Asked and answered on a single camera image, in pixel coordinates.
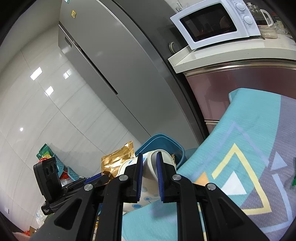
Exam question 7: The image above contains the grey refrigerator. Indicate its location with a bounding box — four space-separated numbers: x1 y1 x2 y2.
58 1 206 149

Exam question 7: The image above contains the patterned teal tablecloth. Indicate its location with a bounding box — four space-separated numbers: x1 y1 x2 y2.
121 87 296 241

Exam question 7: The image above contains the kitchen counter with cabinets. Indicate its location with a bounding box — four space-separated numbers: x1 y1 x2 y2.
168 35 295 143

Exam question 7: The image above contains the blue trash bin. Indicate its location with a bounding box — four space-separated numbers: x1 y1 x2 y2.
135 133 187 169

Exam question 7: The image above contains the dotted paper cup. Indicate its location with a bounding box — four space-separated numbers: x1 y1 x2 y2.
123 149 176 213

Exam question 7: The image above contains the white microwave oven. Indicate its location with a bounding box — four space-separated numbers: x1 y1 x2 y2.
170 0 261 50

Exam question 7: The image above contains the glass kettle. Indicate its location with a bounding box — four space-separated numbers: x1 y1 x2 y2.
246 2 278 39

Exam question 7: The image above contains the green clear candy wrapper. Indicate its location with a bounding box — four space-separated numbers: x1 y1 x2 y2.
287 157 295 189

